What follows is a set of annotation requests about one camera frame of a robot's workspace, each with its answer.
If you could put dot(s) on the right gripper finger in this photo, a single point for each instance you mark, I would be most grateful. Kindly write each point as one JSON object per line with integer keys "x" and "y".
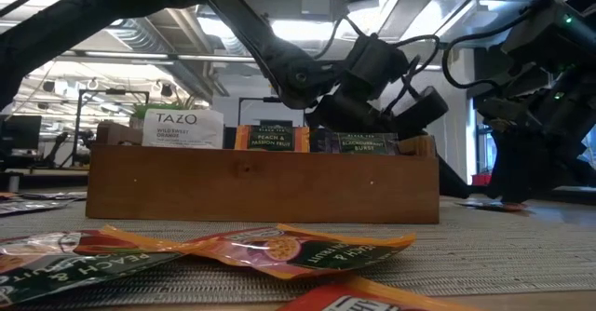
{"x": 582, "y": 166}
{"x": 521, "y": 171}

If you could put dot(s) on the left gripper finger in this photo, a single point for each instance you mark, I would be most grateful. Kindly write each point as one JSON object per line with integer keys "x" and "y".
{"x": 454, "y": 185}

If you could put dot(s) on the dark blackcurrant tea packet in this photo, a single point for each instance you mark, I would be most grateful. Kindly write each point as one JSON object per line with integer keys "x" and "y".
{"x": 56, "y": 195}
{"x": 28, "y": 207}
{"x": 368, "y": 143}

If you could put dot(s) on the black background robot arm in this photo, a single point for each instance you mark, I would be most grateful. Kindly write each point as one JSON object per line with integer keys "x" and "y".
{"x": 56, "y": 148}

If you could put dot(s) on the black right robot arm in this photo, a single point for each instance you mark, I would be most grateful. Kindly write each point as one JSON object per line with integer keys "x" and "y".
{"x": 549, "y": 36}

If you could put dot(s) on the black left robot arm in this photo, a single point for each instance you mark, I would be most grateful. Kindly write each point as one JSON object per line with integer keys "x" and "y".
{"x": 261, "y": 36}

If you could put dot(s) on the red box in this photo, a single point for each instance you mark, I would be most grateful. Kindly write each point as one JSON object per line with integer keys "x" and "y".
{"x": 482, "y": 179}

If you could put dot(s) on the grey woven placemat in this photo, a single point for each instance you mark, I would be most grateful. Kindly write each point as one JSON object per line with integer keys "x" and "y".
{"x": 512, "y": 246}

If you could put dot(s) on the black background monitor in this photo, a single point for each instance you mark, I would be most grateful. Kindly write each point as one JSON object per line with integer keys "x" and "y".
{"x": 275, "y": 123}
{"x": 21, "y": 131}

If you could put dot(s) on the wooden three-compartment tray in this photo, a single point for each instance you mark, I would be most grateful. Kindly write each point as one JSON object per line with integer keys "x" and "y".
{"x": 261, "y": 185}

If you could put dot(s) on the ceiling tube light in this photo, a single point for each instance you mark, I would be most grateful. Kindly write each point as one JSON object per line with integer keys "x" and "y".
{"x": 216, "y": 58}
{"x": 125, "y": 55}

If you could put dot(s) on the black ceiling spotlight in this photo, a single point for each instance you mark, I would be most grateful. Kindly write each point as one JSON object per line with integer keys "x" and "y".
{"x": 49, "y": 86}
{"x": 166, "y": 90}

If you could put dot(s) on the green succulent in white pot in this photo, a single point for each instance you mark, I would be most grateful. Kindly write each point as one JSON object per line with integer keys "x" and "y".
{"x": 153, "y": 110}

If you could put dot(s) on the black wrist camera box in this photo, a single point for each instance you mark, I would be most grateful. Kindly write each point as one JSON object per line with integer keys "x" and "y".
{"x": 377, "y": 64}

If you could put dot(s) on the black background rig frame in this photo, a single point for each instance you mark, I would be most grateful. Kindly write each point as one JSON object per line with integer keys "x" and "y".
{"x": 272, "y": 99}
{"x": 115, "y": 91}

